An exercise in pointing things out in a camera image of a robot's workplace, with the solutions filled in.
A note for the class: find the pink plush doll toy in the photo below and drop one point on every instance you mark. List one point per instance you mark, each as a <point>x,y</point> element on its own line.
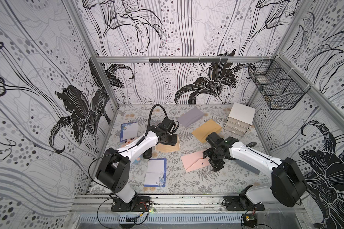
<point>126,143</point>

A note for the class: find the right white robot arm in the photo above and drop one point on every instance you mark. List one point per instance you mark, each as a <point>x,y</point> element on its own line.
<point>286,182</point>

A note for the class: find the pink envelope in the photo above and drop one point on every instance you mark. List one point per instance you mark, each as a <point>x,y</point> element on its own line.
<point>194,161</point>

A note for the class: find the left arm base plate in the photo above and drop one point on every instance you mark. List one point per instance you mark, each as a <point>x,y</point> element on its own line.
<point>137,204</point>

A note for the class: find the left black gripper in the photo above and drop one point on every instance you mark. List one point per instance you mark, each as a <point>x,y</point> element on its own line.
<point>173,141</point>

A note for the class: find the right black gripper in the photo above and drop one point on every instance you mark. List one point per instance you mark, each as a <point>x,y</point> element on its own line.
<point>213,157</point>

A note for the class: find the black wire mesh basket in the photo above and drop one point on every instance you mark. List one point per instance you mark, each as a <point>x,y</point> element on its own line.
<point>277,83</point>

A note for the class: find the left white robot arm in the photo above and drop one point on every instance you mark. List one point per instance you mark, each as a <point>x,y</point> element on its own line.
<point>114,168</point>

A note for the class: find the white blue-bordered letter paper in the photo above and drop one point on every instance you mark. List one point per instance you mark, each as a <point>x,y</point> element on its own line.
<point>156,173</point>

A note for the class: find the white mini drawer cabinet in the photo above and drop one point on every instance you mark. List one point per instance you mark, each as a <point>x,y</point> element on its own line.
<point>240,119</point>

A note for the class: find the dark grey envelope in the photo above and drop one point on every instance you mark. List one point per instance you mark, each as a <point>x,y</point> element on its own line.
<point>247,167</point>

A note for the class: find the small electronics board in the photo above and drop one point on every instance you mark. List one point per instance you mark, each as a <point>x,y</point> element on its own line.
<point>249,220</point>

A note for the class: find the black bar on rail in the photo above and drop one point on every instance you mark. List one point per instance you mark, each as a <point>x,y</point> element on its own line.
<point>187,60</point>

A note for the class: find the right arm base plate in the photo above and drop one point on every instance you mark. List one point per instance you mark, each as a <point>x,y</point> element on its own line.
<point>237,203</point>

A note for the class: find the yellow kraft envelope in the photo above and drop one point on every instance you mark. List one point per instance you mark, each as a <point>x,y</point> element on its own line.
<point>202,132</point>

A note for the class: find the lilac grey envelope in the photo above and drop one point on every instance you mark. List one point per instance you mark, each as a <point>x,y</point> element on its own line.
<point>190,117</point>

